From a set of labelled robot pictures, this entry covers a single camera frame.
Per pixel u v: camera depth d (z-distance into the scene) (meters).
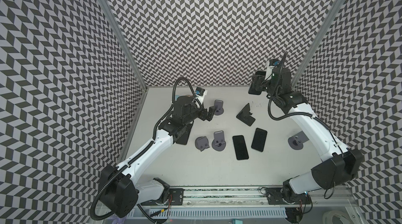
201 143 0.86
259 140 0.91
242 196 0.73
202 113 0.67
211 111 0.67
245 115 0.95
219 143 0.83
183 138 0.87
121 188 0.38
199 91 0.63
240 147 0.86
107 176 0.38
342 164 0.40
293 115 0.50
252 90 0.80
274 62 0.64
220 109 1.01
